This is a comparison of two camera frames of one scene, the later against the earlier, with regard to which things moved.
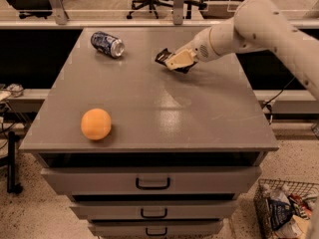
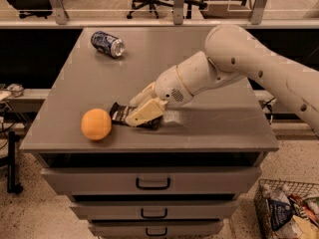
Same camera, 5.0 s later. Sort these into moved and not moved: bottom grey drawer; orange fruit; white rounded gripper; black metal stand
Moved: white rounded gripper
Not moved: orange fruit; black metal stand; bottom grey drawer
